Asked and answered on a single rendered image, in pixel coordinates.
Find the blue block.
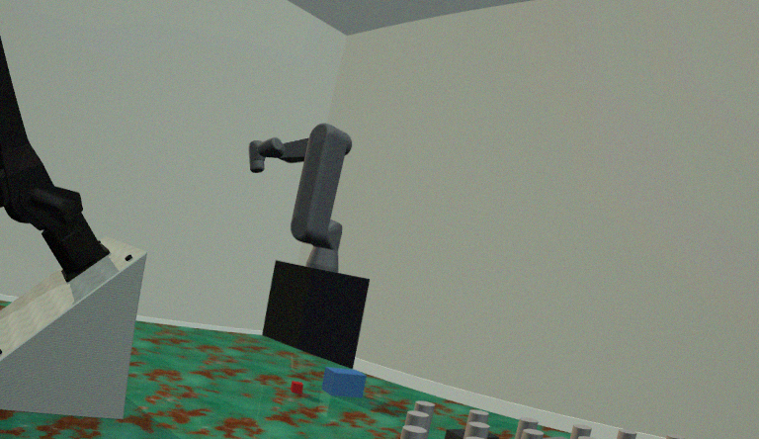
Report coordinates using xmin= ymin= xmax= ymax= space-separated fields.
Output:
xmin=322 ymin=367 xmax=367 ymax=398

